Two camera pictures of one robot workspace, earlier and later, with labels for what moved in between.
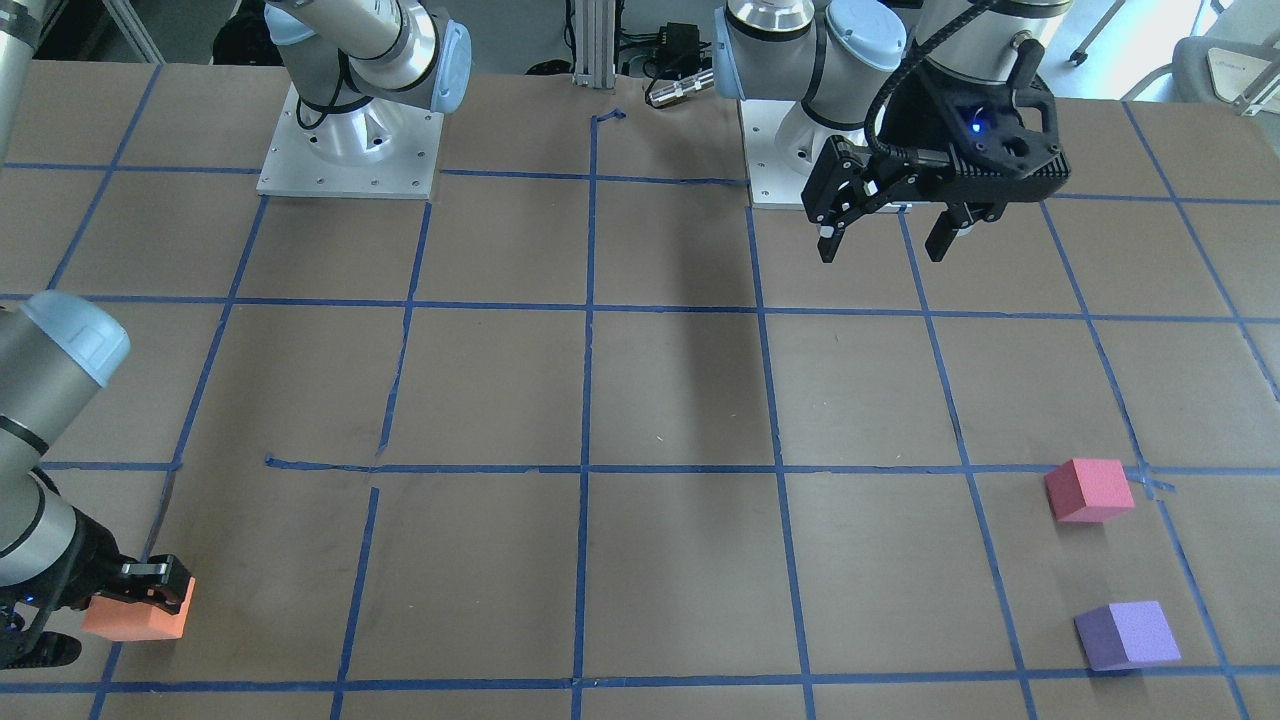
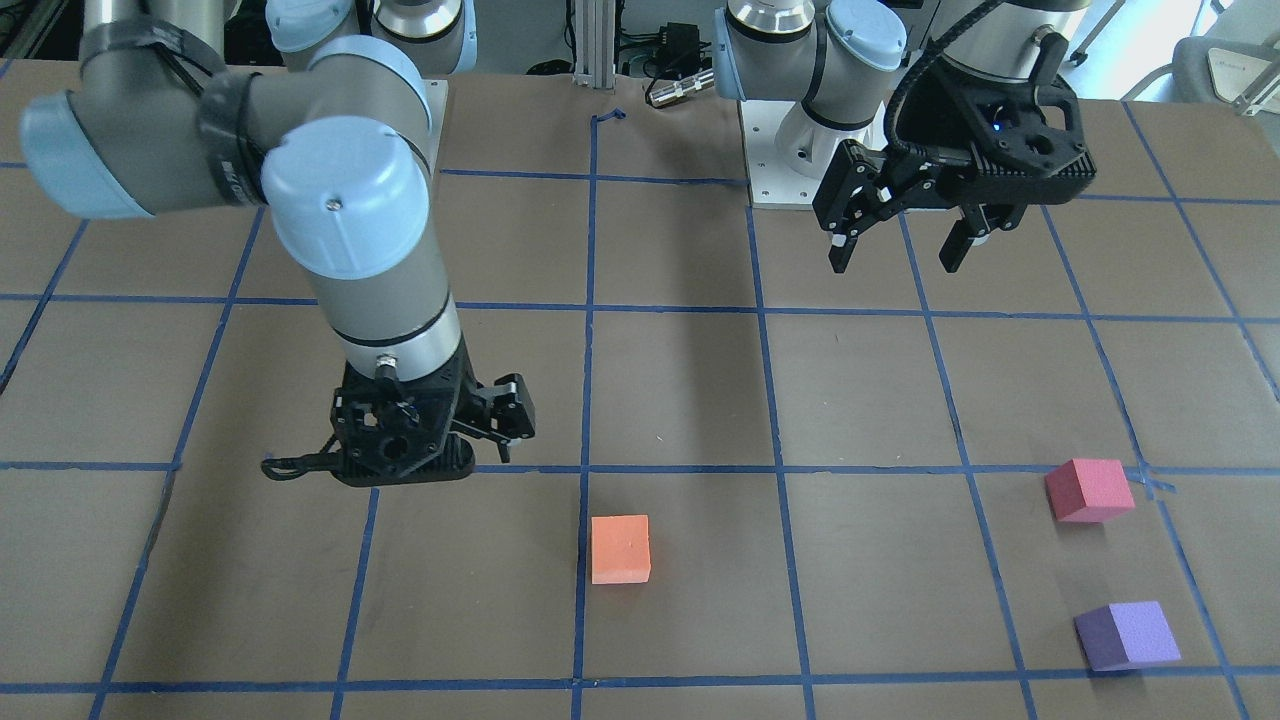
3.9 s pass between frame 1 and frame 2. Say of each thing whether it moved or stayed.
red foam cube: stayed
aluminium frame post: stayed
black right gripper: moved
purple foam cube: stayed
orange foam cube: moved
